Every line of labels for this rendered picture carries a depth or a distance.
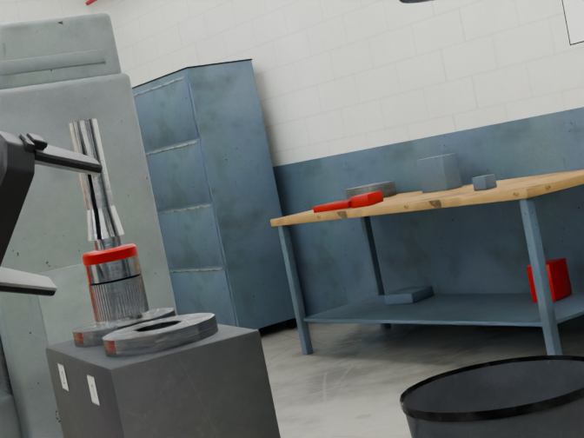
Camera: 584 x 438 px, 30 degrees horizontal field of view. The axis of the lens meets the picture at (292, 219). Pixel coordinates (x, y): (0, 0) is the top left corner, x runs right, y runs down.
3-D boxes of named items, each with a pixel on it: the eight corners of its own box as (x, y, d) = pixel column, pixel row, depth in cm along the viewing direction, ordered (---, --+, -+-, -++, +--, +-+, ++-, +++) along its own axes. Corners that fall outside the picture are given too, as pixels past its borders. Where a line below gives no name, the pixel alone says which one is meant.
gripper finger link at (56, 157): (103, 179, 85) (30, 162, 81) (87, 164, 87) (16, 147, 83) (110, 161, 84) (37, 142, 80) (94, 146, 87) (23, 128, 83)
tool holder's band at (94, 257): (73, 268, 93) (71, 256, 93) (101, 260, 97) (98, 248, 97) (122, 260, 91) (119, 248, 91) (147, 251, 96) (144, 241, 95)
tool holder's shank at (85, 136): (83, 254, 93) (56, 125, 93) (102, 248, 96) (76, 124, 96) (116, 248, 92) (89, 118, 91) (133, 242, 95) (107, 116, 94)
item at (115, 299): (86, 328, 93) (73, 268, 93) (112, 317, 97) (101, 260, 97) (134, 321, 91) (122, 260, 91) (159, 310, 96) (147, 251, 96)
